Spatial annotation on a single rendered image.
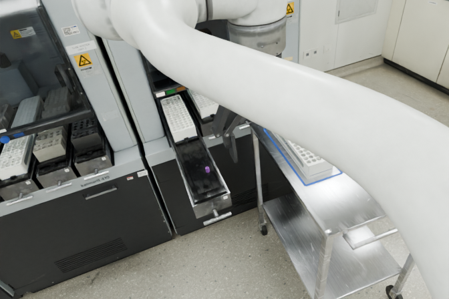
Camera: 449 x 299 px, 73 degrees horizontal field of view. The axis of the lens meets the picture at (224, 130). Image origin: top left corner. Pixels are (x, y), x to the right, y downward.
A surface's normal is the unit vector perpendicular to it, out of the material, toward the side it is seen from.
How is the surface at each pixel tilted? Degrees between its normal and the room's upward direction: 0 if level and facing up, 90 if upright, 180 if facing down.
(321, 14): 90
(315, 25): 90
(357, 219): 0
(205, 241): 0
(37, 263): 90
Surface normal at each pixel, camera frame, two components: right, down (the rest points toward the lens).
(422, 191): -0.77, -0.28
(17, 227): 0.34, 0.55
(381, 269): -0.12, -0.78
